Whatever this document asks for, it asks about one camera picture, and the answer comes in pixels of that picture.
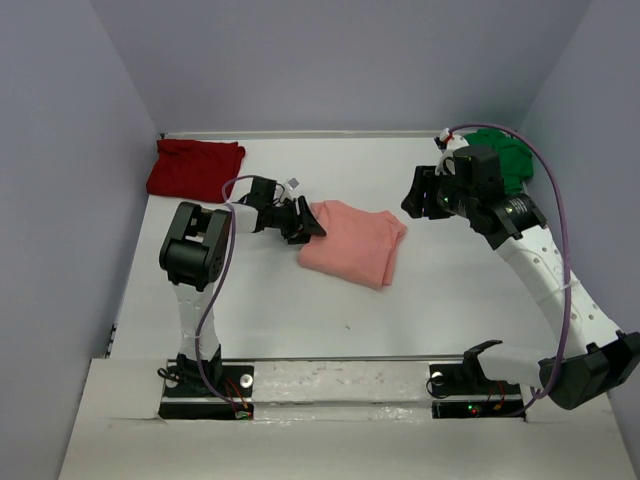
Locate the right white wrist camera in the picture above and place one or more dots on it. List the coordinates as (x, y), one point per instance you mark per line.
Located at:
(448, 143)

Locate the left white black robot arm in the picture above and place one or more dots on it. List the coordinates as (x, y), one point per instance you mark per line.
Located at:
(196, 256)

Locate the pink t shirt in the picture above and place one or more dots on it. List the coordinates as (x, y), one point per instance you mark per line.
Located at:
(360, 247)

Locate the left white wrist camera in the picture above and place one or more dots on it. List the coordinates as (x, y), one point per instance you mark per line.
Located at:
(292, 183)

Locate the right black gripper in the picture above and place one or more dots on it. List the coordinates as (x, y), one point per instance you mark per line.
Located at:
(425, 181)

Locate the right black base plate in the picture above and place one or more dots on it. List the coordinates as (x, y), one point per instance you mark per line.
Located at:
(455, 397)

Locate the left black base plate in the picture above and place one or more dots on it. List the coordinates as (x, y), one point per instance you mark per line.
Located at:
(188, 398)

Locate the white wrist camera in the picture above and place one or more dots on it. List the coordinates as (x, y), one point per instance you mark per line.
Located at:
(448, 143)
(292, 183)

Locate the red folded t shirt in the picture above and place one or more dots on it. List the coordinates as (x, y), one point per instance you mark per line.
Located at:
(194, 170)

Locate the green crumpled t shirt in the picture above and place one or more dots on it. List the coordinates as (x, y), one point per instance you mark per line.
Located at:
(516, 159)

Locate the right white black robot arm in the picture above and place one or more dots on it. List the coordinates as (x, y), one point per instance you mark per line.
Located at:
(593, 354)

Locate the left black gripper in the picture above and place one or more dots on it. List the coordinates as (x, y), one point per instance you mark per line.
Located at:
(302, 226)

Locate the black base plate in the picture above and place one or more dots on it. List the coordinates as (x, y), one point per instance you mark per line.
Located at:
(188, 398)
(455, 397)

